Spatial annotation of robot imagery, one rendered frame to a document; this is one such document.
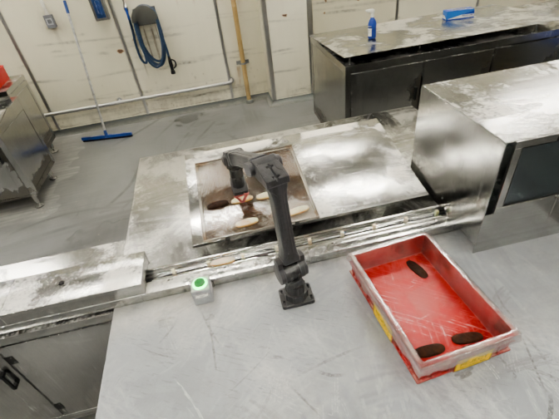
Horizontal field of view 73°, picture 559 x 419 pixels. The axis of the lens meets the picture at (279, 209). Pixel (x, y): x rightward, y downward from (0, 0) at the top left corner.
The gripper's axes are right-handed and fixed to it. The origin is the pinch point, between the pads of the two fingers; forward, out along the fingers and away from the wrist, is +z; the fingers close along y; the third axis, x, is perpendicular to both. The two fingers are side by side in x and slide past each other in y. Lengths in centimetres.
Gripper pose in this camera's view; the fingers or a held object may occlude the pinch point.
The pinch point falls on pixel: (241, 198)
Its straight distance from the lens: 170.8
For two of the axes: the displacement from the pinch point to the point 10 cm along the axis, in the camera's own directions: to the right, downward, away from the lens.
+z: 0.7, 6.6, 7.5
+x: 9.6, -2.4, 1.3
